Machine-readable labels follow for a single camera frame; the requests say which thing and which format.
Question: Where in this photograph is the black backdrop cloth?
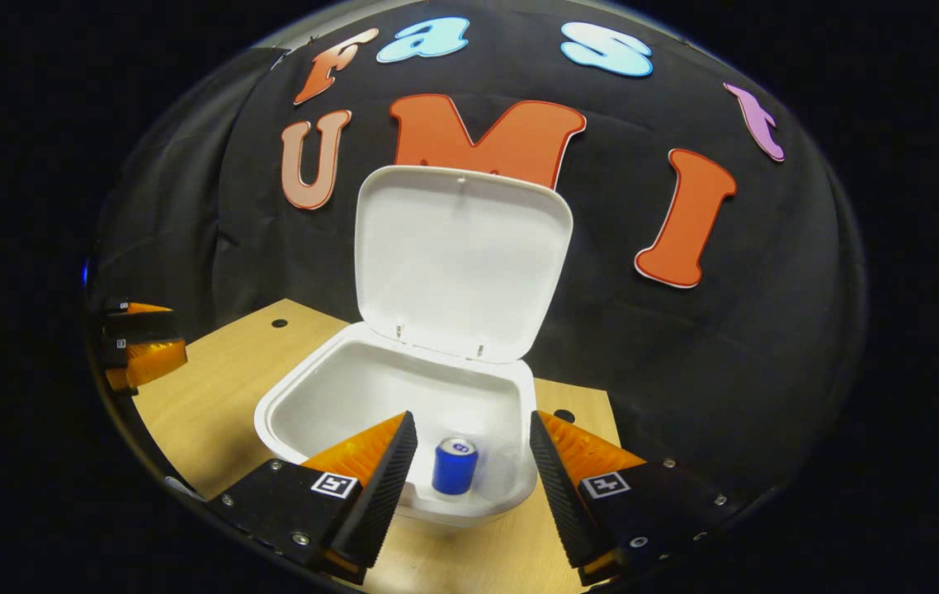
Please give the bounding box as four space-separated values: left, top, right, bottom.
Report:
88 0 868 512

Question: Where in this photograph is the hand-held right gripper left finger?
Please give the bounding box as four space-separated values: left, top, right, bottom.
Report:
210 411 419 587

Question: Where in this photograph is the wooden desktop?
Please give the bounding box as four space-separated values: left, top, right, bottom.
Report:
133 299 623 594

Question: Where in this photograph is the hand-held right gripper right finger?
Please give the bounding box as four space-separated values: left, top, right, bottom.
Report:
529 410 738 587

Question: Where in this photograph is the blue pop can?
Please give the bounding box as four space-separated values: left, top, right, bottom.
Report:
432 437 479 496

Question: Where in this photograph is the white desktop garbage bin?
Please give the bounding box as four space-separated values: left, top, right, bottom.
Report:
254 165 574 529

